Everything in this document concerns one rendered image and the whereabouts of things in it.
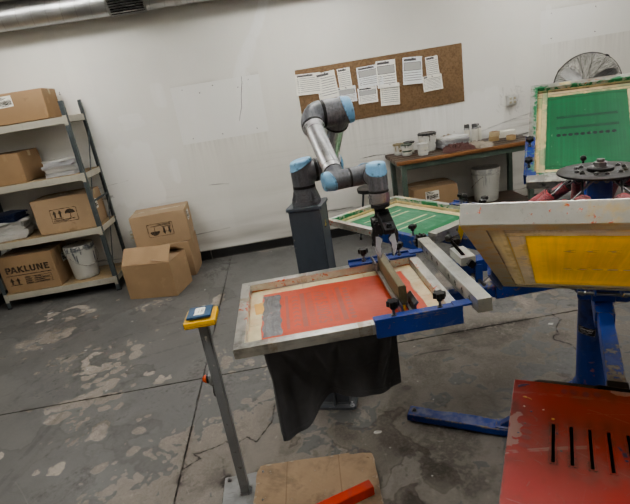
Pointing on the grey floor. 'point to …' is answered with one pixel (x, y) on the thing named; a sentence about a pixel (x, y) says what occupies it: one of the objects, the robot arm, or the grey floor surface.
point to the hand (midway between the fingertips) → (387, 254)
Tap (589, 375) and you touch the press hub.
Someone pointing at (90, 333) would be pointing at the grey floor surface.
